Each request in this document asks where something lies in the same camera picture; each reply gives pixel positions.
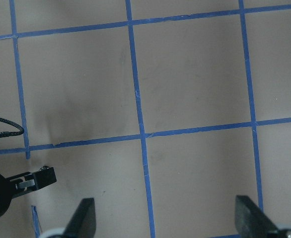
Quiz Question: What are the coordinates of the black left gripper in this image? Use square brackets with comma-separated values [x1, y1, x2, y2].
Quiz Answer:
[0, 167, 57, 217]

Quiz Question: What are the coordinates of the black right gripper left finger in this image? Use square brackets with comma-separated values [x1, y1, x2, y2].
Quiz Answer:
[62, 198, 96, 238]

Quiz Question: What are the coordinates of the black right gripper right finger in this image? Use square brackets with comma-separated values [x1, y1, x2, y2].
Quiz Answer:
[234, 195, 279, 238]

